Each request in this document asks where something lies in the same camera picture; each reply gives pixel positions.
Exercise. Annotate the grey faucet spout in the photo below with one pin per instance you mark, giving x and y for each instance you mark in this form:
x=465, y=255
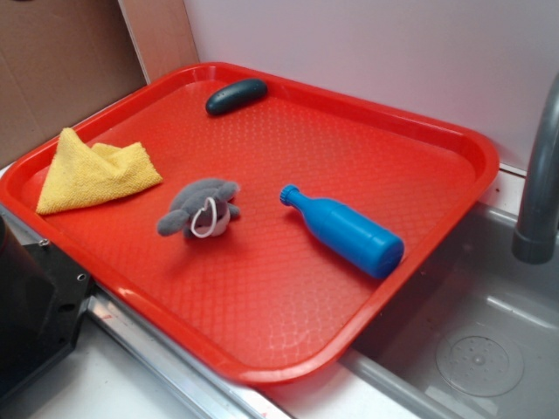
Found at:
x=536, y=229

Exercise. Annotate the grey plush toy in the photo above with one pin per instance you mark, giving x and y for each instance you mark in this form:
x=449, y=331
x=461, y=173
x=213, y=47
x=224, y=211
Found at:
x=202, y=209

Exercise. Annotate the blue plastic bottle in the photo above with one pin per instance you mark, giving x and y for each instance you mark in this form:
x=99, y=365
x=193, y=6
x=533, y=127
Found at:
x=354, y=237

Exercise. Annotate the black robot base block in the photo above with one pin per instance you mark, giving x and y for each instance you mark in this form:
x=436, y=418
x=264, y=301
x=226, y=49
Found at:
x=44, y=294

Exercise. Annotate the grey toy sink basin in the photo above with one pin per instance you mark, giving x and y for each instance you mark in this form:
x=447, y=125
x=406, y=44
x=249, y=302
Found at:
x=472, y=334

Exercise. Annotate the yellow microfibre cloth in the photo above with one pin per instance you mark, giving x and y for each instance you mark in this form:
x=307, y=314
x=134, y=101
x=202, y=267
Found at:
x=81, y=176

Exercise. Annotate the brown cardboard panel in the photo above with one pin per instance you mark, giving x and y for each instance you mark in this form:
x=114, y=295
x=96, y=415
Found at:
x=62, y=61

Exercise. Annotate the dark green toy cucumber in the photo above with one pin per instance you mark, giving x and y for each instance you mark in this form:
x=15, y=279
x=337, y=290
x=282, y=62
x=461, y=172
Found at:
x=235, y=96

